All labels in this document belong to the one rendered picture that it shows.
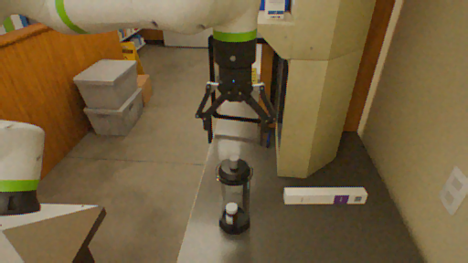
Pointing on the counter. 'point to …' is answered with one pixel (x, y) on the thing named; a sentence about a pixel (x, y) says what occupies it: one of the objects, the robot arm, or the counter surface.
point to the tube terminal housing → (320, 80)
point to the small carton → (274, 9)
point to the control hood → (278, 33)
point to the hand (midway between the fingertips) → (236, 138)
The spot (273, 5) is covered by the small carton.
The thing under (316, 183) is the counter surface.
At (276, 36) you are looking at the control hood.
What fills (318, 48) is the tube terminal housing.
